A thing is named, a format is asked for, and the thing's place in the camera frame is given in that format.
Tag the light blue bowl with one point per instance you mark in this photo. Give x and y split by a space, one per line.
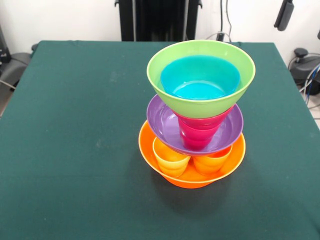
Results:
190 75

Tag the light green bowl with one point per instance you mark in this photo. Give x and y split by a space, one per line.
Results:
200 110

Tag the red-pink bowl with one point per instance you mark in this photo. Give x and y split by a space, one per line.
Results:
200 121

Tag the red-pink cup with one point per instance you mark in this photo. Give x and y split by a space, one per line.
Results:
197 137

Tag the purple bowl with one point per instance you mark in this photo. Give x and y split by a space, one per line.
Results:
160 125

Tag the orange cup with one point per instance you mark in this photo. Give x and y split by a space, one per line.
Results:
210 166

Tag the yellow cup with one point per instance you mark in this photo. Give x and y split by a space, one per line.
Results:
172 165

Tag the large orange bowl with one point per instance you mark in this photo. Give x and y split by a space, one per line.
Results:
147 155

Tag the dark green tablecloth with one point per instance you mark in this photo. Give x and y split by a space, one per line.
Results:
75 150

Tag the black metal stand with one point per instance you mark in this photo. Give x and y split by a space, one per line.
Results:
3 50

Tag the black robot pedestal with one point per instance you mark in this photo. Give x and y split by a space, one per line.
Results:
160 20

